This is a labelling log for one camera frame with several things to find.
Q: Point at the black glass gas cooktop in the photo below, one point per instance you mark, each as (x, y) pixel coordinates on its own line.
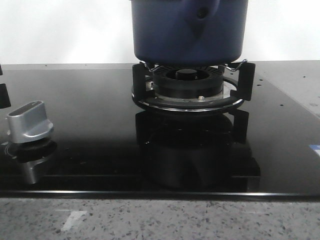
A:
(103, 146)

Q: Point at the dark blue cooking pot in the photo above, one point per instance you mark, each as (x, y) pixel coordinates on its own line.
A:
(188, 32)

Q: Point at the blue white sticker label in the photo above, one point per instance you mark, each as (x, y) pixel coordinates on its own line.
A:
(315, 148)

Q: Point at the black gas burner head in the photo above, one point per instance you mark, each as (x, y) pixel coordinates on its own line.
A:
(188, 83)

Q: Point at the black pot support grate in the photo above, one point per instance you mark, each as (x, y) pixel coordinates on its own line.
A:
(238, 79)

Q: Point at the black left burner grate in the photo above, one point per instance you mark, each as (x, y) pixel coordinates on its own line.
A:
(4, 97)

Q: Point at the silver stove control knob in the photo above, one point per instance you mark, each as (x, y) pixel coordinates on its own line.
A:
(29, 123)

